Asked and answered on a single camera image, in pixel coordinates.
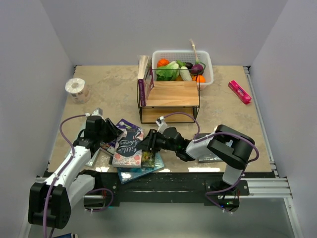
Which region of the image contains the purple paperback under stack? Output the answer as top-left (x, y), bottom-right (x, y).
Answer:
top-left (100, 119), bottom-right (138, 156)

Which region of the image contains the Little Women book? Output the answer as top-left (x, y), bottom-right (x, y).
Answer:
top-left (112, 127), bottom-right (144, 168)

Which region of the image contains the wooden shelf with wire frame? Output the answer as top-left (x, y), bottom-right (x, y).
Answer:
top-left (136, 80), bottom-right (200, 124)

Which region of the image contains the toilet paper roll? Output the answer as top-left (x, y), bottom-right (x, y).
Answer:
top-left (65, 78), bottom-right (91, 104)

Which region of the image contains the large orange fruit toy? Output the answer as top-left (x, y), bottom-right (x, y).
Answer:
top-left (192, 75), bottom-right (206, 84)

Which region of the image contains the dark eggplant toy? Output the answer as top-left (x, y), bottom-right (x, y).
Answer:
top-left (185, 62), bottom-right (193, 69)

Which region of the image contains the white radish toy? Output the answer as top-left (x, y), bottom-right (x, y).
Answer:
top-left (179, 66), bottom-right (193, 81)

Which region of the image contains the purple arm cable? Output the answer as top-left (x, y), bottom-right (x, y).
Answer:
top-left (159, 112), bottom-right (260, 214)
top-left (42, 113), bottom-right (115, 238)

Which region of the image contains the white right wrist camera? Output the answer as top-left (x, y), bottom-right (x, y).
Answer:
top-left (156, 116), bottom-right (168, 134)

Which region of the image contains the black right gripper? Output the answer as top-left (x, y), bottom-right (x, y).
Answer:
top-left (136, 129), bottom-right (177, 153)

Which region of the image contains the small orange pumpkin toy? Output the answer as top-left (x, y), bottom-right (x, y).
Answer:
top-left (157, 59), bottom-right (170, 68)

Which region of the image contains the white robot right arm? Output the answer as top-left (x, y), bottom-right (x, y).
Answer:
top-left (136, 124), bottom-right (260, 195)

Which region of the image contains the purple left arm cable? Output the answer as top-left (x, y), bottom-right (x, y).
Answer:
top-left (42, 113), bottom-right (115, 238)

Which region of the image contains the pink rectangular box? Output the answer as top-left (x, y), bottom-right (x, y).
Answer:
top-left (228, 80), bottom-right (252, 105)

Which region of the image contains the green yellow fantasy book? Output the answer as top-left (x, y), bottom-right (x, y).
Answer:
top-left (108, 151), bottom-right (157, 169)

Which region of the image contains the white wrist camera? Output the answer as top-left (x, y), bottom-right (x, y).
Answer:
top-left (156, 116), bottom-right (168, 134)
top-left (90, 108), bottom-right (103, 118)

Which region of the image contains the purple Treehouse paperback book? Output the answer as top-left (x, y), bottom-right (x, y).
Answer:
top-left (137, 55), bottom-right (154, 107)

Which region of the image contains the white plastic basket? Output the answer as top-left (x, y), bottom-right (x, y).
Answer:
top-left (152, 50), bottom-right (214, 90)

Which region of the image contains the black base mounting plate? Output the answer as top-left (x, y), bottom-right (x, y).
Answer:
top-left (42, 171), bottom-right (251, 216)

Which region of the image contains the blue book at bottom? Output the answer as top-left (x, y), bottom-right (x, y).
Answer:
top-left (117, 153), bottom-right (164, 184)

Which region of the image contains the yellow pepper toy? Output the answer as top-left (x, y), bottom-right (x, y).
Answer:
top-left (175, 75), bottom-right (183, 81)

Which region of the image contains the dark Wuthering Heights book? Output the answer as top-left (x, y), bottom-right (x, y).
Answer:
top-left (197, 139), bottom-right (222, 163)

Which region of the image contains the aluminium frame rail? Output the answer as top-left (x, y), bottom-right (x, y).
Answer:
top-left (18, 65), bottom-right (304, 238)

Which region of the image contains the pale Gatsby book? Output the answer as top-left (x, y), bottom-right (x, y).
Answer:
top-left (85, 149), bottom-right (100, 167)

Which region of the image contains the purple onion toy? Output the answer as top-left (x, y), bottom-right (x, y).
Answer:
top-left (189, 39), bottom-right (206, 75)

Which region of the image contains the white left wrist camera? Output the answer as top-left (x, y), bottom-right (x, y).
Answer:
top-left (90, 108), bottom-right (103, 118)

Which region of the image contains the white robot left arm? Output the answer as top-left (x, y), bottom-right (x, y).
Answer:
top-left (28, 114), bottom-right (122, 229)

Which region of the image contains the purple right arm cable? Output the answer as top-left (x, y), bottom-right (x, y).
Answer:
top-left (159, 112), bottom-right (260, 214)

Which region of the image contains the green lettuce toy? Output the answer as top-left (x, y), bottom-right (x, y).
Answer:
top-left (155, 61), bottom-right (180, 81)

